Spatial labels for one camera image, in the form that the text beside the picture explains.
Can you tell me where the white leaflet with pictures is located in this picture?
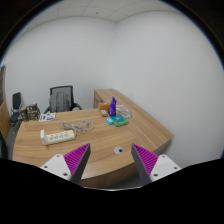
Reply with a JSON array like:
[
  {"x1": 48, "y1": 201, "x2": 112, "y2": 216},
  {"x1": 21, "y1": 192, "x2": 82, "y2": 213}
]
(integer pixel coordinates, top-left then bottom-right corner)
[{"x1": 39, "y1": 113, "x2": 56, "y2": 122}]

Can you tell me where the small cyan box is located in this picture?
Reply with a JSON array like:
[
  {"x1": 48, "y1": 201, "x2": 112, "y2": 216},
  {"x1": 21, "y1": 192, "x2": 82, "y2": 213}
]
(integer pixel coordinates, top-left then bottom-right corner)
[{"x1": 105, "y1": 118, "x2": 113, "y2": 125}]

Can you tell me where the dark cluttered box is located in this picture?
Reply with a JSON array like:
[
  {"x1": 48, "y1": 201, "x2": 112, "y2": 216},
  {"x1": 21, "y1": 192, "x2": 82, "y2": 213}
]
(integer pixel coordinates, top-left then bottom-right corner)
[{"x1": 20, "y1": 104, "x2": 40, "y2": 121}]

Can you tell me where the orange small box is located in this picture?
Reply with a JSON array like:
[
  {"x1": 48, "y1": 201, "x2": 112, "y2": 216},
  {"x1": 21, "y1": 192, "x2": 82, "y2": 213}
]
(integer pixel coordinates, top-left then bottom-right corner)
[{"x1": 99, "y1": 103, "x2": 109, "y2": 117}]

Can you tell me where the black side chair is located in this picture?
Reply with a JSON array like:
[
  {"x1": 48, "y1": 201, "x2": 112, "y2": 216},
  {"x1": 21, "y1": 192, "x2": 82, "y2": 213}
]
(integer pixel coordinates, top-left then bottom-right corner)
[{"x1": 9, "y1": 92, "x2": 22, "y2": 126}]

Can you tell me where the wooden side cabinet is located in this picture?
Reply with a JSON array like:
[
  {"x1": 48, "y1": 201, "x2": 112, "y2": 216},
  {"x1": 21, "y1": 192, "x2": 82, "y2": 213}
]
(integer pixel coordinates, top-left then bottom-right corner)
[{"x1": 93, "y1": 89, "x2": 114, "y2": 108}]

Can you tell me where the green flat box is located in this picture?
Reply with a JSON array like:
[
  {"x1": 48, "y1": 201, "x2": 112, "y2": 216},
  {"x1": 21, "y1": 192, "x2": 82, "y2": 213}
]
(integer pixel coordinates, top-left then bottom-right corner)
[{"x1": 111, "y1": 115, "x2": 128, "y2": 127}]

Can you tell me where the clear plastic bag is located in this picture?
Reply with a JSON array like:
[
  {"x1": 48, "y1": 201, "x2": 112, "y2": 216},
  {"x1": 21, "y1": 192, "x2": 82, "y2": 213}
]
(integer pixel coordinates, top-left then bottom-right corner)
[{"x1": 116, "y1": 105, "x2": 133, "y2": 119}]

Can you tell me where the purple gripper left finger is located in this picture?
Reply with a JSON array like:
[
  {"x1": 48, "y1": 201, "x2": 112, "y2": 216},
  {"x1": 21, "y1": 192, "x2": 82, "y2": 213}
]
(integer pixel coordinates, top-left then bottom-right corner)
[{"x1": 41, "y1": 144, "x2": 91, "y2": 185}]

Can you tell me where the white charger plug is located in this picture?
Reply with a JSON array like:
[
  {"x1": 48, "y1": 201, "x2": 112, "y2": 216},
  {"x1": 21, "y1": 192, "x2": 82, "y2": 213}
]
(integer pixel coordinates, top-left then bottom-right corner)
[{"x1": 40, "y1": 130, "x2": 45, "y2": 139}]

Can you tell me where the black mesh office chair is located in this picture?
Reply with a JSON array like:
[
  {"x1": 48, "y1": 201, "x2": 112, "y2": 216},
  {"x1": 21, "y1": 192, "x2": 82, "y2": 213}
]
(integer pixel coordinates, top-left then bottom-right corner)
[{"x1": 45, "y1": 85, "x2": 82, "y2": 113}]

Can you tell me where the white power strip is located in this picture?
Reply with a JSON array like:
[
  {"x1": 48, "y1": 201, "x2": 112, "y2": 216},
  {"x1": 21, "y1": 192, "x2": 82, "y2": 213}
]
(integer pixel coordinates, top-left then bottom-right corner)
[{"x1": 40, "y1": 130, "x2": 75, "y2": 145}]

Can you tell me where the grey coiled cable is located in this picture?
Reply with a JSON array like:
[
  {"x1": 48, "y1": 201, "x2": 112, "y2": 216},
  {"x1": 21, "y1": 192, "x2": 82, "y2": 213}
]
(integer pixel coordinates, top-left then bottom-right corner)
[{"x1": 58, "y1": 118, "x2": 95, "y2": 134}]

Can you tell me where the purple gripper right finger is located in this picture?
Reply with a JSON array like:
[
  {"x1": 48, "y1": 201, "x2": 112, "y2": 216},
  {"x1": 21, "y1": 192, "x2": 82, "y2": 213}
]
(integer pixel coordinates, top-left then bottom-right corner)
[{"x1": 131, "y1": 144, "x2": 180, "y2": 185}]

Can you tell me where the round desk cable grommet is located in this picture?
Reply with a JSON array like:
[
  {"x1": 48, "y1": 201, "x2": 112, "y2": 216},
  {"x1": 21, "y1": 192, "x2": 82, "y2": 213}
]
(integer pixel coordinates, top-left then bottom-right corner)
[{"x1": 114, "y1": 146, "x2": 124, "y2": 154}]

